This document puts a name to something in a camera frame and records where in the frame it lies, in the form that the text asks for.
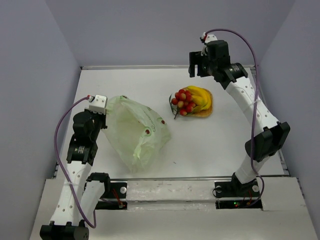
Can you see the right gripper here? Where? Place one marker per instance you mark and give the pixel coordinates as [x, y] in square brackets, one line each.
[197, 58]

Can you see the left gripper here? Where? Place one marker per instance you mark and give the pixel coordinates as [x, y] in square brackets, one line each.
[102, 116]

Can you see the fake yellow banana bunch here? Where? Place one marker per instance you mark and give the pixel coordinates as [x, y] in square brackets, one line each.
[200, 97]

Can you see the fake red berry branch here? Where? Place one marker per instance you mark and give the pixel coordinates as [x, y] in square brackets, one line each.
[182, 104]

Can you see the light green plastic bag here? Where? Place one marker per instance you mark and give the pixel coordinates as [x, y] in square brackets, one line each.
[136, 132]

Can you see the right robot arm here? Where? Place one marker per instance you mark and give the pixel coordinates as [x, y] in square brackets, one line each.
[268, 134]

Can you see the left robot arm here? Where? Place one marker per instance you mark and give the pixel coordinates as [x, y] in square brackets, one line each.
[75, 214]

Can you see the square woven bamboo tray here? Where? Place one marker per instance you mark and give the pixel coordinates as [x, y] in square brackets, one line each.
[206, 113]

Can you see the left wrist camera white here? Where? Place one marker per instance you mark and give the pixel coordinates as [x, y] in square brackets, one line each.
[97, 104]

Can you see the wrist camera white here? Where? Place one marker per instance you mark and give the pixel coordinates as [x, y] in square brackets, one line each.
[206, 38]
[97, 104]

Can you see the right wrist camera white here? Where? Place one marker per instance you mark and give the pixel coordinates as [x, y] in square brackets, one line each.
[206, 38]

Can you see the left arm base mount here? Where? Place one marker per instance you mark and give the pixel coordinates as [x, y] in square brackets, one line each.
[115, 199]

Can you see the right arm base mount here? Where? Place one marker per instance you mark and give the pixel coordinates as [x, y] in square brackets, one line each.
[231, 194]

